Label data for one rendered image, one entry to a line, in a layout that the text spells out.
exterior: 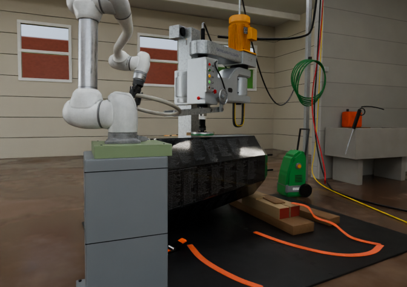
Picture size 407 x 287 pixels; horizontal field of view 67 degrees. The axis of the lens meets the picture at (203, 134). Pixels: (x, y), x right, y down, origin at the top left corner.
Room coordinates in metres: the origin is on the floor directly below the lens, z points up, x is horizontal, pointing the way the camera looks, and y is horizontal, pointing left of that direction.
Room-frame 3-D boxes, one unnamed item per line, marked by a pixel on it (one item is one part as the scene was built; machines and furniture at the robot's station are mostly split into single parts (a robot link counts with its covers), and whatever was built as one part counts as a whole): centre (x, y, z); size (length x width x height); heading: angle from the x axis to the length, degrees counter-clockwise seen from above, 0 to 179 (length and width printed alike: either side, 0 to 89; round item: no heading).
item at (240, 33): (3.41, -0.40, 1.90); 0.31 x 0.28 x 0.40; 53
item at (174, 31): (3.69, 0.31, 2.00); 0.20 x 0.18 x 0.15; 29
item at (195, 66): (2.96, -0.04, 1.32); 0.36 x 0.22 x 0.45; 143
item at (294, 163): (3.99, -1.18, 0.43); 0.35 x 0.35 x 0.87; 14
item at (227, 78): (3.20, -0.24, 1.30); 0.74 x 0.23 x 0.49; 143
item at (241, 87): (3.42, -0.38, 1.34); 0.19 x 0.19 x 0.20
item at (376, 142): (5.01, -2.71, 0.43); 1.30 x 0.62 x 0.86; 112
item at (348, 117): (5.16, -2.52, 1.00); 0.50 x 0.22 x 0.33; 112
